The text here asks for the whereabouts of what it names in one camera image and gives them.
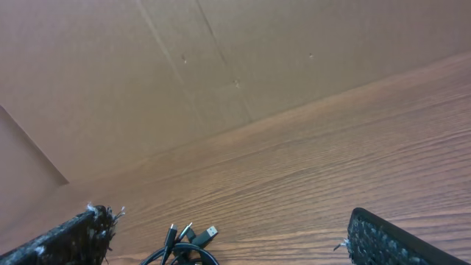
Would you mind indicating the thin black cable silver plug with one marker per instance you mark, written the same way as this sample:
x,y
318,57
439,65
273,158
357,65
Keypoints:
x,y
183,233

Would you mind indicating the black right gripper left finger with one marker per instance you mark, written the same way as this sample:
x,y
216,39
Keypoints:
x,y
84,239

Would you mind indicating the brown cardboard back panel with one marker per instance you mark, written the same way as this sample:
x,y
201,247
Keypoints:
x,y
266,119

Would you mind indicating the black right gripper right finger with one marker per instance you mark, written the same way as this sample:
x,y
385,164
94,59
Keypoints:
x,y
372,240

